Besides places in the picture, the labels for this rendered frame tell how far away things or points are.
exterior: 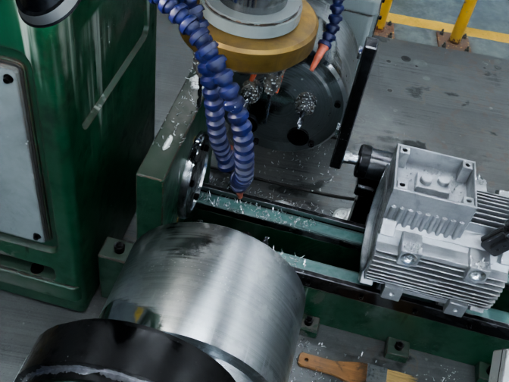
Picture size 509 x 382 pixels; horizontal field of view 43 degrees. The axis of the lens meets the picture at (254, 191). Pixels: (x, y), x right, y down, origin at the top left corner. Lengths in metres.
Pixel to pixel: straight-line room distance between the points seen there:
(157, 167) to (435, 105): 0.98
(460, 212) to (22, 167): 0.61
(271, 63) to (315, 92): 0.37
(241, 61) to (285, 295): 0.29
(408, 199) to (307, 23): 0.29
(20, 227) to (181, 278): 0.34
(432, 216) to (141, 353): 0.60
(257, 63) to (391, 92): 0.95
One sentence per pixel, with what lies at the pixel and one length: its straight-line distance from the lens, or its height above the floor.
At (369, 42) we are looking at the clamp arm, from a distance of 1.01.
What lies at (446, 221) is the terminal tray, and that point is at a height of 1.11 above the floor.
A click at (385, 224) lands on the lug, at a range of 0.96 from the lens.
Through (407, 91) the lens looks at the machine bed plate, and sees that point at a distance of 1.73.
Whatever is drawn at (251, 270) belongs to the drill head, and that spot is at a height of 1.16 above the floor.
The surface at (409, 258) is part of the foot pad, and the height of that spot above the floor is 1.05.
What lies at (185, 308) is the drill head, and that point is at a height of 1.16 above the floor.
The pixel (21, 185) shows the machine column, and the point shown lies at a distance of 0.95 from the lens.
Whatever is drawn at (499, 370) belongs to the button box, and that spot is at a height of 1.06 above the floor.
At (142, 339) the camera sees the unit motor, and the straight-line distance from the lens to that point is 0.47.
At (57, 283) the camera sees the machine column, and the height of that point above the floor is 0.88.
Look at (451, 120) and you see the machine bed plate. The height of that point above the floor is 0.80.
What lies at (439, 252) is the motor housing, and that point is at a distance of 0.99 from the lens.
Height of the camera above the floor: 1.78
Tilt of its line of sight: 46 degrees down
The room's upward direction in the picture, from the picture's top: 10 degrees clockwise
